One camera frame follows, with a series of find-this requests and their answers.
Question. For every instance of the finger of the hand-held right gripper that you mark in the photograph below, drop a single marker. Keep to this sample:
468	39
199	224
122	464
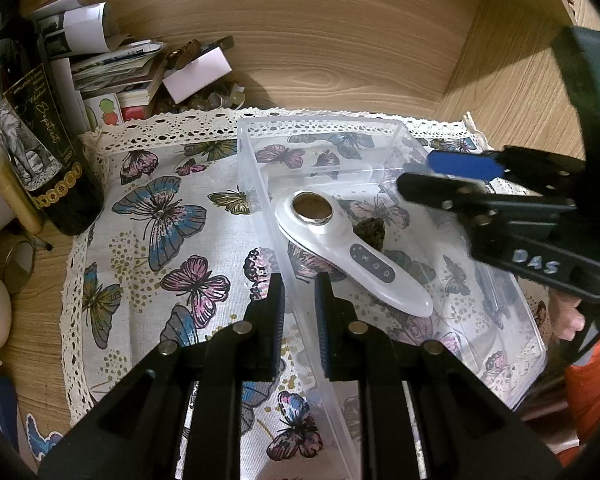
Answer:
430	190
460	162

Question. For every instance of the butterfly print lace cloth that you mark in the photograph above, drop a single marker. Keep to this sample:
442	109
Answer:
150	240

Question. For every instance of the rolled white papers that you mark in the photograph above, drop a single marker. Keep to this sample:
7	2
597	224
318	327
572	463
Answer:
85	27

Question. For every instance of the pile of small trinkets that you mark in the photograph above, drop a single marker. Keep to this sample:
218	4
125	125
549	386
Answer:
215	100

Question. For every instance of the dark wine bottle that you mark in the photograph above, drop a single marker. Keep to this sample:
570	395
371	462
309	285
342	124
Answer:
55	185

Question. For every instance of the dark lumpy object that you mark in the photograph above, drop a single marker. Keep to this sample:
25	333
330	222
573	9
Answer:
369	232

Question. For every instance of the clear plastic container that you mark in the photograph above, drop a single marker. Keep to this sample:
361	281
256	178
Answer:
260	170

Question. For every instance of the person's right hand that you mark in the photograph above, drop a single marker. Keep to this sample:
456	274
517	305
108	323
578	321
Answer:
565	317

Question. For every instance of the brass clip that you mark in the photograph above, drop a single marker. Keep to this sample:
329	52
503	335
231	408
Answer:
185	52

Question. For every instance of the stack of booklets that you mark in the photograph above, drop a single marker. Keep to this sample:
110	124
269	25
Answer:
115	65

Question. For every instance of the dark blue object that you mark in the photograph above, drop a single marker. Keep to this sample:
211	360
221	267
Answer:
7	410

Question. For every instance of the blue butterfly sticker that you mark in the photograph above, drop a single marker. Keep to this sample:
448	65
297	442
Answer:
40	440

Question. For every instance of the white card box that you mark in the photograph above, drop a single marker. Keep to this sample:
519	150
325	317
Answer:
195	72

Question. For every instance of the yellowish lip balm tube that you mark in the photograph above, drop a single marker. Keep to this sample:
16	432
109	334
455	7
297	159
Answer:
17	200

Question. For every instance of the fruit sticker sheet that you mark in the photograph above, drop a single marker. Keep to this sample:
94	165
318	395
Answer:
107	110

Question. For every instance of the small red box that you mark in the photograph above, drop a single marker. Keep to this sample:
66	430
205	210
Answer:
135	111

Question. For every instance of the white handheld massager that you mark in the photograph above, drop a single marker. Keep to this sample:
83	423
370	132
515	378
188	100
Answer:
330	240

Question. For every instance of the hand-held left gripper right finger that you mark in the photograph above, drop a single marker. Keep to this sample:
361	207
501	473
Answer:
322	320

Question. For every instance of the person's right forearm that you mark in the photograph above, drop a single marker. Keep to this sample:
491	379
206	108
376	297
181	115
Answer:
597	395

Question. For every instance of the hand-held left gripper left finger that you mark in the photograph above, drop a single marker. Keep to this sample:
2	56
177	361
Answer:
279	312

